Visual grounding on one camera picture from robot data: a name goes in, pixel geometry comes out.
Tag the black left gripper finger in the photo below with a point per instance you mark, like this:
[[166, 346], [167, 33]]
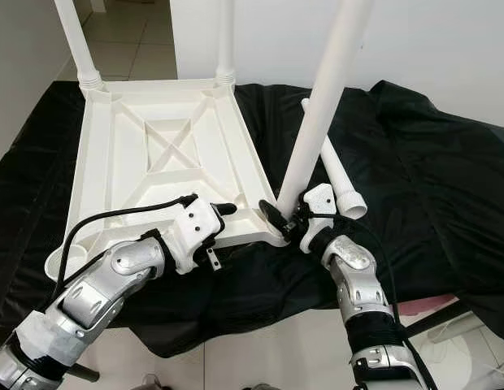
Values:
[[227, 208]]

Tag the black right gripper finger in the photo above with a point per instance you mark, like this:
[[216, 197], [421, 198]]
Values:
[[273, 216]]

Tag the white plastic table leg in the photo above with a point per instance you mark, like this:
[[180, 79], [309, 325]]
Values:
[[329, 89], [75, 41], [333, 162], [226, 41]]

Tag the white plastic table top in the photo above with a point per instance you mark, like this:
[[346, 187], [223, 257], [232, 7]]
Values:
[[122, 162]]

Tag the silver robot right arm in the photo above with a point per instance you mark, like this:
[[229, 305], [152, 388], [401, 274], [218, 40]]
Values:
[[362, 284]]

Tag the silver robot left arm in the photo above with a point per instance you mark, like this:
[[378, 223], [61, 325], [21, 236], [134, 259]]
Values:
[[106, 284]]

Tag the grey robot left leg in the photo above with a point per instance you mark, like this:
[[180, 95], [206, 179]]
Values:
[[153, 382]]

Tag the grey robot leg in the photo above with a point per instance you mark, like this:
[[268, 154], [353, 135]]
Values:
[[153, 382], [258, 387]]

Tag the grey robot right leg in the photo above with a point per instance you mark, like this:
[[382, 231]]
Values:
[[258, 387]]

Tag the black table cloth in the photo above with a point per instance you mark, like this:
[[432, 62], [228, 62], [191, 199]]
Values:
[[439, 179]]

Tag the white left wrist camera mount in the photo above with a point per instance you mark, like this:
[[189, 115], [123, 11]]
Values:
[[195, 226]]

